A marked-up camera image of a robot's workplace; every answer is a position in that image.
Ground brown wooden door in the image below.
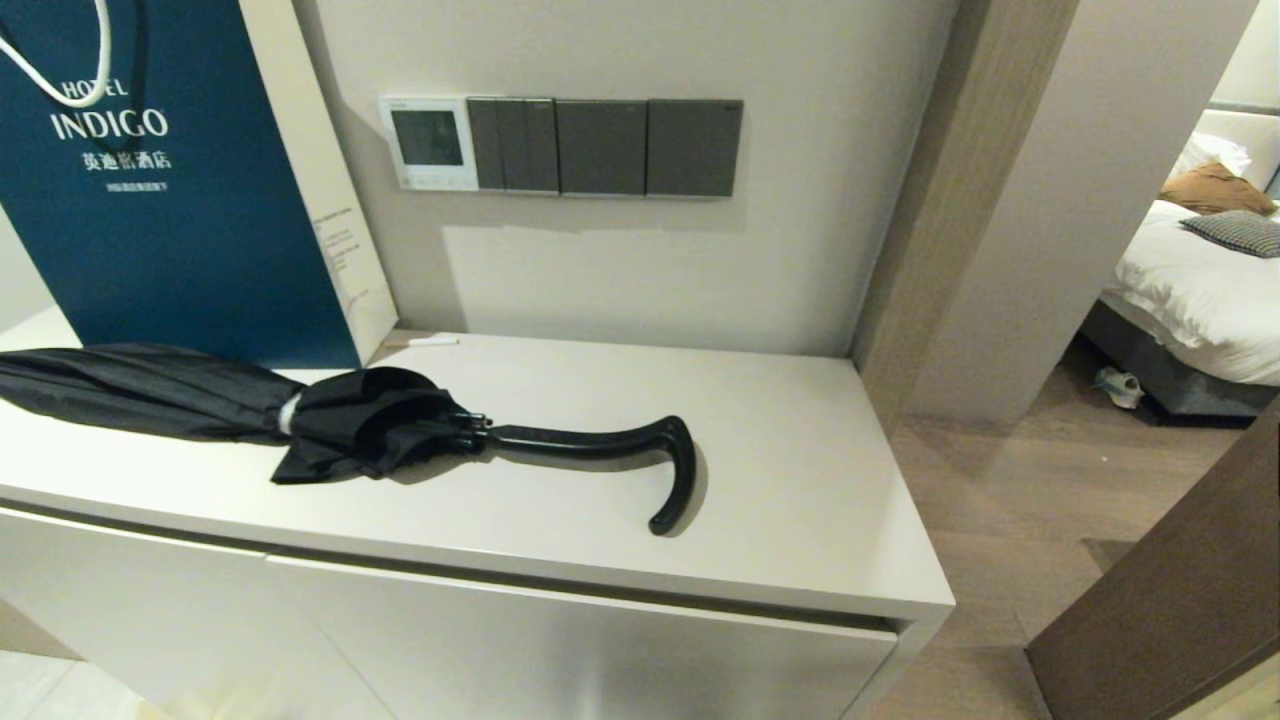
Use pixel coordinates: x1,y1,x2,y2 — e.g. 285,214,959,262
1025,395,1280,720

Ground bed with white duvet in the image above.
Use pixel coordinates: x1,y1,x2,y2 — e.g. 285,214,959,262
1080,100,1280,417

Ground dark grey three-gang wall switch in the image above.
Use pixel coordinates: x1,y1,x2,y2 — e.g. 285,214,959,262
466,97,560,194

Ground light wooden door frame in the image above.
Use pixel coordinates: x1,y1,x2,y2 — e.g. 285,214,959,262
850,0,1086,431

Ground brown cushion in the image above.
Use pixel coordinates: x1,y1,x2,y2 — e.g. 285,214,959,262
1160,160,1279,216

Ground white pillow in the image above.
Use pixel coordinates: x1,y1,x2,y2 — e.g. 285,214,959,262
1170,108,1280,196

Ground white cabinet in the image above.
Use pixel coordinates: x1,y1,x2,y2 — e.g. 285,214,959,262
0,305,956,720

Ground white and teal sneaker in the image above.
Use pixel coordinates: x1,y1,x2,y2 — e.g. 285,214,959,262
1094,365,1147,411

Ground black folded umbrella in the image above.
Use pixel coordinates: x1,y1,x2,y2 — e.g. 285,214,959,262
0,345,698,537

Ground white wall thermostat panel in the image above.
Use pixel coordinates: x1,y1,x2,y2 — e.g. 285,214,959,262
378,96,481,192

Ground grey single rocker switch panel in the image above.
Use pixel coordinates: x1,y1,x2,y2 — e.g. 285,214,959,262
556,99,649,197
646,99,744,199

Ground blue Hotel Indigo paper bag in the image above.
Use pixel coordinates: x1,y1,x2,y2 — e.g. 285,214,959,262
0,0,399,369

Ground houndstooth patterned cushion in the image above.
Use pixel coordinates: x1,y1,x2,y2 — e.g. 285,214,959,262
1180,208,1280,259

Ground white rope bag handle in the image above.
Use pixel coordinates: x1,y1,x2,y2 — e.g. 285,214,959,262
0,0,113,108

